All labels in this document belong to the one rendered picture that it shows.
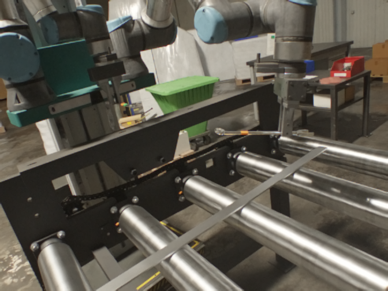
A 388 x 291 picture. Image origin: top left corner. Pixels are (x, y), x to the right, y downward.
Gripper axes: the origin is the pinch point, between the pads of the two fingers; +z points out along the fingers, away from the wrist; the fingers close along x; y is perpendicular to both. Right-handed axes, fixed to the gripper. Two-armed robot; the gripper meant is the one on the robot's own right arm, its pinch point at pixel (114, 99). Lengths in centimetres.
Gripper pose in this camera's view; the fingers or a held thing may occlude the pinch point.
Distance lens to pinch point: 123.6
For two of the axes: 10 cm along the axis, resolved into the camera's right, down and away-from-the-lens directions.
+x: -8.1, 3.5, -4.7
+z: 1.8, 9.1, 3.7
